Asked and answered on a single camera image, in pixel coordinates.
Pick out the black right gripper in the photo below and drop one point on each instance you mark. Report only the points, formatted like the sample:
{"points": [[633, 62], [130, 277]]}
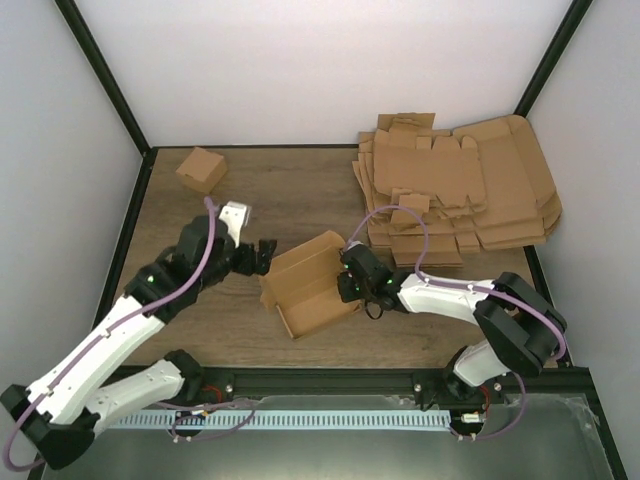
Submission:
{"points": [[346, 293]]}

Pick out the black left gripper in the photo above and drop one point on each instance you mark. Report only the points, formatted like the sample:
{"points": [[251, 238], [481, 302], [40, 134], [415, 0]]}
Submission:
{"points": [[264, 262]]}

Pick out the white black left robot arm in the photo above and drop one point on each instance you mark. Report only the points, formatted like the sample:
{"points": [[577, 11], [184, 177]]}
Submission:
{"points": [[64, 411]]}

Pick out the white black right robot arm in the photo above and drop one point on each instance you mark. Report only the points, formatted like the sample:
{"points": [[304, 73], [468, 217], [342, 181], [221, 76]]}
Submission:
{"points": [[522, 330]]}

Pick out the folded small cardboard box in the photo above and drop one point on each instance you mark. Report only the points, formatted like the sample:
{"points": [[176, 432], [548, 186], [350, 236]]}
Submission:
{"points": [[202, 170]]}

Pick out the stack of flat cardboard boxes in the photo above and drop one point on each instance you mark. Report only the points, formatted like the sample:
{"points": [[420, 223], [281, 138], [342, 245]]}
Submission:
{"points": [[437, 195]]}

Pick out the grey metal front plate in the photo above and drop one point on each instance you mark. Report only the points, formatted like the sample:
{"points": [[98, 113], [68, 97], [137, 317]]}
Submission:
{"points": [[543, 437]]}

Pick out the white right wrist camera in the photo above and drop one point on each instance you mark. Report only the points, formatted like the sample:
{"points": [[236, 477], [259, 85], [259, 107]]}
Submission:
{"points": [[350, 245]]}

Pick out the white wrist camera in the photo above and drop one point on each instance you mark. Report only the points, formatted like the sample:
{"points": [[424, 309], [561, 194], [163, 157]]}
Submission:
{"points": [[235, 216], [350, 245]]}

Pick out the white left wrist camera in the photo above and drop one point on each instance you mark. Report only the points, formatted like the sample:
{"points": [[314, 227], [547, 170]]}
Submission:
{"points": [[235, 216]]}

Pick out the black aluminium frame rail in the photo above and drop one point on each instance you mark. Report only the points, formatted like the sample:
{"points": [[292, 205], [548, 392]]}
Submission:
{"points": [[422, 385]]}

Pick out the light blue slotted cable duct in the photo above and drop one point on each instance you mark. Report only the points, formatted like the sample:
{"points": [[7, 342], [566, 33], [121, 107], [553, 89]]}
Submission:
{"points": [[276, 420]]}

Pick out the black left frame post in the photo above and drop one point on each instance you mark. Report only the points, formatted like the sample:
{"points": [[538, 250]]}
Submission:
{"points": [[93, 54]]}

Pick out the black frame post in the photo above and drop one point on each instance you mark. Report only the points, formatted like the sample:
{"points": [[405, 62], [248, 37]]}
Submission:
{"points": [[93, 54], [563, 35]]}

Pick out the black right frame post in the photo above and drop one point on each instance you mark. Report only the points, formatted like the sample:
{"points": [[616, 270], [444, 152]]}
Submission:
{"points": [[563, 35]]}

